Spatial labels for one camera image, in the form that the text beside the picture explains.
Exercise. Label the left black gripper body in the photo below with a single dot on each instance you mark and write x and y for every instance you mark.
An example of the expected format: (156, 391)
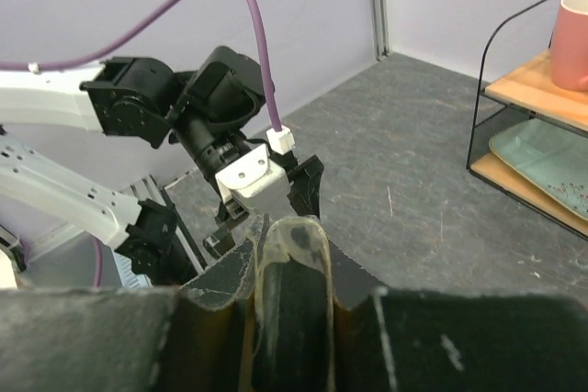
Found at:
(232, 214)

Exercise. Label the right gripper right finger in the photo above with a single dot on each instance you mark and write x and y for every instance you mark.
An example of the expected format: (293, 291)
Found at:
(397, 338)

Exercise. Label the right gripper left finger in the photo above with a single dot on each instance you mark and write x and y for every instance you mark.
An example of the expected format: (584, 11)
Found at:
(158, 339)

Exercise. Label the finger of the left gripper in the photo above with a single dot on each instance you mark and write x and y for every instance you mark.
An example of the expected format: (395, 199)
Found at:
(305, 179)
(219, 242)

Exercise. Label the yellow utility knife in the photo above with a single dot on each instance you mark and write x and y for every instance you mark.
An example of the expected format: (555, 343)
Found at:
(293, 308)

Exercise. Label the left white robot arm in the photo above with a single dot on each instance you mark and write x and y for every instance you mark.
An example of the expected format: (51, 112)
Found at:
(204, 111)

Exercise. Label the teal rectangular plate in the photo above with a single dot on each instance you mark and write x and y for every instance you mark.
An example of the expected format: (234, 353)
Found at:
(549, 157)

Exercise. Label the pink ceramic mug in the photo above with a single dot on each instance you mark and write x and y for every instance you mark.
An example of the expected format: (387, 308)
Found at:
(568, 48)

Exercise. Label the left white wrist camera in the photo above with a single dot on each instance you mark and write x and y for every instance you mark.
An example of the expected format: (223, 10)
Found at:
(255, 181)

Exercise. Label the slotted cable duct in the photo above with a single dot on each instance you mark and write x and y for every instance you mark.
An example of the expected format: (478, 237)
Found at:
(127, 277)

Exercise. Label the black wire wooden shelf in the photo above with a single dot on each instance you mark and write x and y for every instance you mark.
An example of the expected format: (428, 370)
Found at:
(522, 94)

